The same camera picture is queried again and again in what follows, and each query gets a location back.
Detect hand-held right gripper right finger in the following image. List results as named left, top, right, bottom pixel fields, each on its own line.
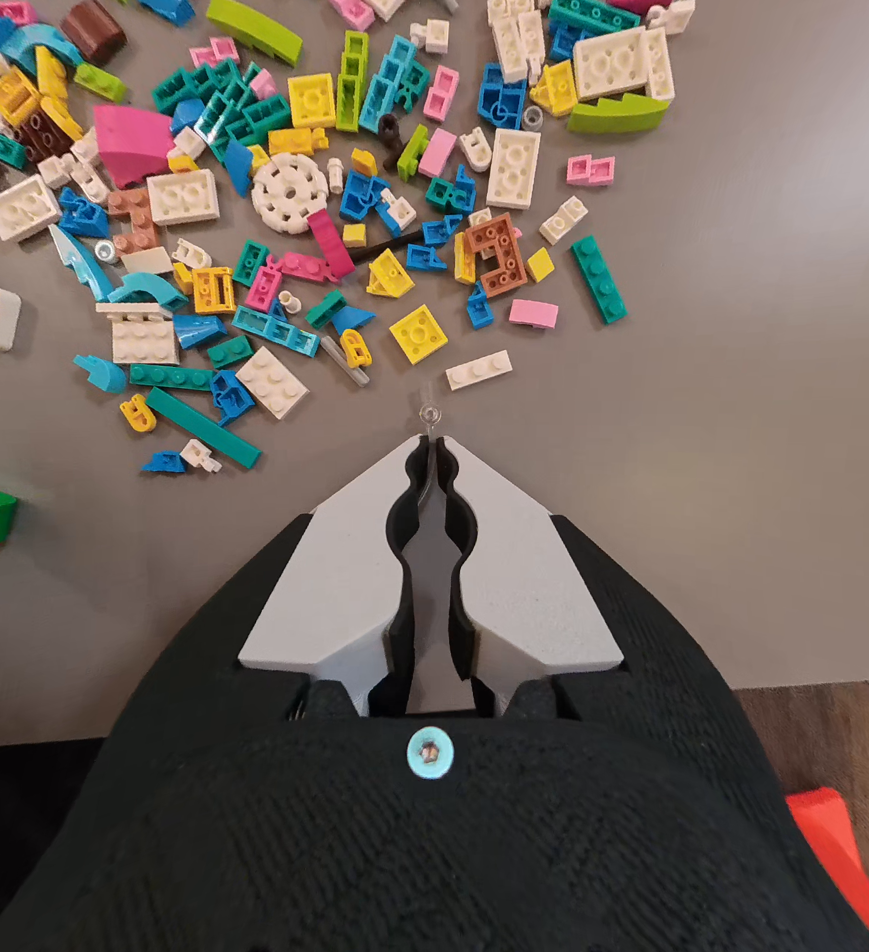
left=434, top=436, right=625, bottom=719

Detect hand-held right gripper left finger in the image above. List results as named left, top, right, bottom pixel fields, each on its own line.
left=238, top=434, right=431, bottom=719

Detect clear antenna stem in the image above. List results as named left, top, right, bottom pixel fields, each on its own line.
left=418, top=381, right=444, bottom=447

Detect white three-stud plate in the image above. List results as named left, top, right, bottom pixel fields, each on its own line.
left=445, top=349, right=514, bottom=392

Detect grey desk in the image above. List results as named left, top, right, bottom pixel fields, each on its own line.
left=0, top=0, right=869, bottom=748

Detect orange plastic object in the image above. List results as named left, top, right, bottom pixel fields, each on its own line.
left=785, top=787, right=869, bottom=952

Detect pile of colourful toy bricks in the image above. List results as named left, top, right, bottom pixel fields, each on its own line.
left=0, top=0, right=697, bottom=477

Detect person's black pants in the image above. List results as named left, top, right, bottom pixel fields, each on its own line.
left=0, top=736, right=112, bottom=952

